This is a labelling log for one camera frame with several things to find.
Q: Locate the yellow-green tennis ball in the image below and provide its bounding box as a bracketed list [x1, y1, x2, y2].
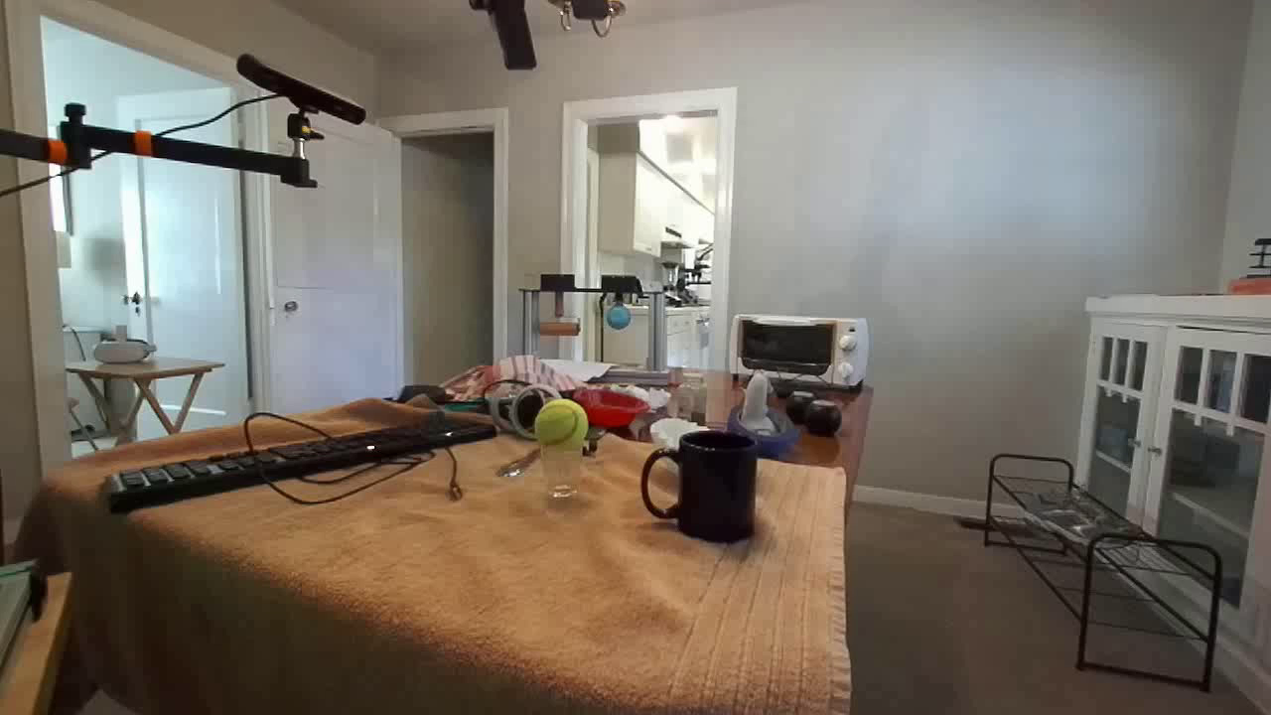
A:
[533, 395, 590, 449]

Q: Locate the black ceramic mug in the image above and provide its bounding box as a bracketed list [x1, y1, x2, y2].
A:
[640, 428, 761, 544]

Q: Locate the red bowl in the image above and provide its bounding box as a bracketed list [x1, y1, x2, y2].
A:
[571, 387, 653, 436]

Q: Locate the clear plastic bag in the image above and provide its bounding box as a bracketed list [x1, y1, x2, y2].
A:
[728, 368, 798, 461]

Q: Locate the small clear drinking glass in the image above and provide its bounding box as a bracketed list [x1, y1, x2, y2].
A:
[536, 436, 587, 504]

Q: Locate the red plaid cloth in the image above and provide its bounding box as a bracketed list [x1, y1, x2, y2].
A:
[435, 352, 579, 404]

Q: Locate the metal spoon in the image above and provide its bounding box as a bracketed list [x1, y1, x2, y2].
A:
[496, 445, 545, 485]

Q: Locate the white toaster oven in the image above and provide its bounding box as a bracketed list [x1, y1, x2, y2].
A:
[728, 309, 874, 395]

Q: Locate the small black round object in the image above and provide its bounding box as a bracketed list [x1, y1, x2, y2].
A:
[798, 399, 844, 442]

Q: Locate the brown wooden table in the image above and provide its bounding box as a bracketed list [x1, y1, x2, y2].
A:
[700, 368, 877, 512]

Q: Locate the tan terry towel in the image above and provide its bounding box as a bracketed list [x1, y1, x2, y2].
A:
[13, 395, 852, 715]

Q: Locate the white panel door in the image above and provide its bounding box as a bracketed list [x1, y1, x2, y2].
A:
[258, 105, 410, 417]

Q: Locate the black ceiling fan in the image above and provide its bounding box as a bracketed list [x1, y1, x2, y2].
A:
[465, 0, 627, 75]

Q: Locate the black computer keyboard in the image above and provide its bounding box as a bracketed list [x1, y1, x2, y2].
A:
[103, 409, 501, 518]

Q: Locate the wooden folding side table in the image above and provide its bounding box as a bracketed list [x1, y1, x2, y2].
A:
[62, 352, 224, 449]

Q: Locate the white glass-door cabinet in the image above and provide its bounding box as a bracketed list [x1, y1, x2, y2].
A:
[1072, 289, 1271, 655]

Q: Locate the orange item on cabinet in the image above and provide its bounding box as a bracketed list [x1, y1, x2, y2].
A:
[1221, 234, 1271, 299]

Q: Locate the black USB cable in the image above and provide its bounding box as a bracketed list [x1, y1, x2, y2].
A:
[236, 409, 467, 507]

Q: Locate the black stereo camera bar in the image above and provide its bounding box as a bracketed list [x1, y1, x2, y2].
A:
[232, 50, 367, 130]

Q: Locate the black wire shoe rack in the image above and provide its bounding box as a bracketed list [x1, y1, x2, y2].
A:
[980, 449, 1228, 696]

